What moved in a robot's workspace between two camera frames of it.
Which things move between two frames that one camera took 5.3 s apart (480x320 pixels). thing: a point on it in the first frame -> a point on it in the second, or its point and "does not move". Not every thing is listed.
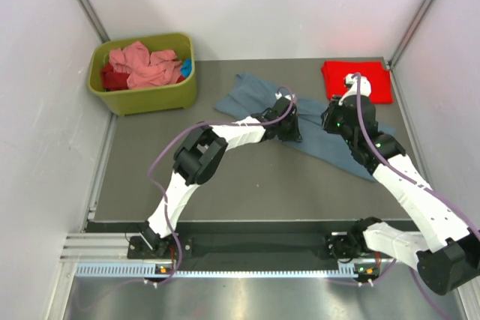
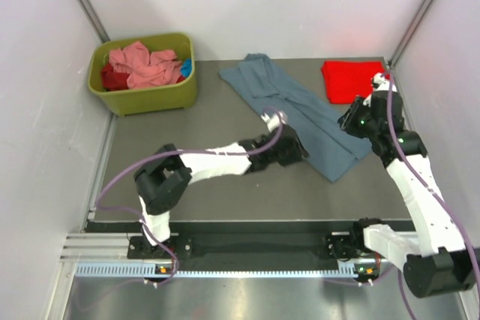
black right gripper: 328,115 -> 347,121
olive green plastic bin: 181,95 does not move
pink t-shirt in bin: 144,70 does not move
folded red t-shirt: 380,79 does not move
